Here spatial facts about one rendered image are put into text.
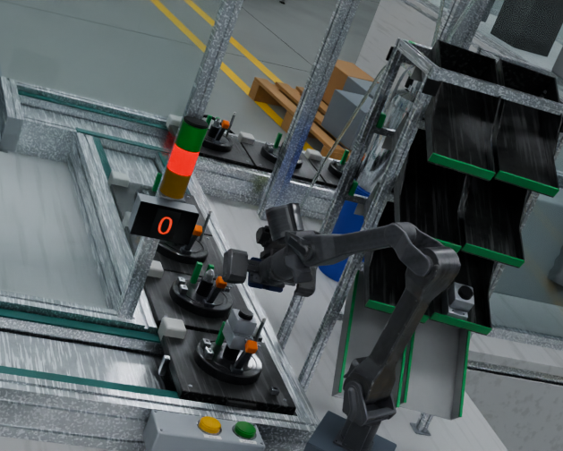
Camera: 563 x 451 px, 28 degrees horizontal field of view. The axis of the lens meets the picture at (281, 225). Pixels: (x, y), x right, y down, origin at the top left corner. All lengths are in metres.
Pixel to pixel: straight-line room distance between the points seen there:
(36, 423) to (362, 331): 0.70
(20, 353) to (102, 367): 0.16
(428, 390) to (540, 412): 0.99
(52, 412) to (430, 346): 0.83
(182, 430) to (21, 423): 0.28
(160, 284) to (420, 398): 0.62
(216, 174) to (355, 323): 1.16
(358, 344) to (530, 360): 0.98
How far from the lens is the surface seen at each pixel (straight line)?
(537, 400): 3.32
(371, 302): 2.21
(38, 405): 2.04
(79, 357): 2.24
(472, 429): 2.71
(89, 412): 2.06
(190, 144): 2.13
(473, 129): 2.25
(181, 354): 2.26
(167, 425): 2.05
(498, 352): 3.17
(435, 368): 2.41
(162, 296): 2.45
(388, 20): 9.06
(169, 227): 2.20
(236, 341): 2.22
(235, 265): 2.11
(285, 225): 2.05
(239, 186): 3.42
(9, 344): 2.22
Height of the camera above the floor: 2.04
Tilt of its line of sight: 20 degrees down
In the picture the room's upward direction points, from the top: 21 degrees clockwise
